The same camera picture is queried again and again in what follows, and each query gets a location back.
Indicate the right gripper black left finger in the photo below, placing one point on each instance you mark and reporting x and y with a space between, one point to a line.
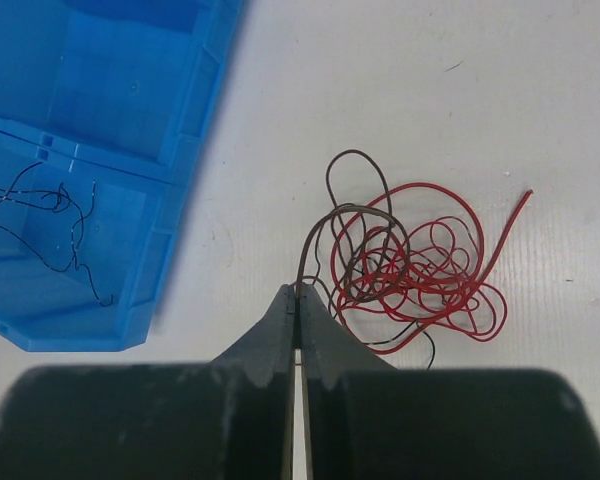
230 418

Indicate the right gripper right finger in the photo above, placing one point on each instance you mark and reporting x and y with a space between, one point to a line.
365 419

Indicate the blue plastic compartment bin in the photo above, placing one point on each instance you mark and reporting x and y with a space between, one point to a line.
104 111

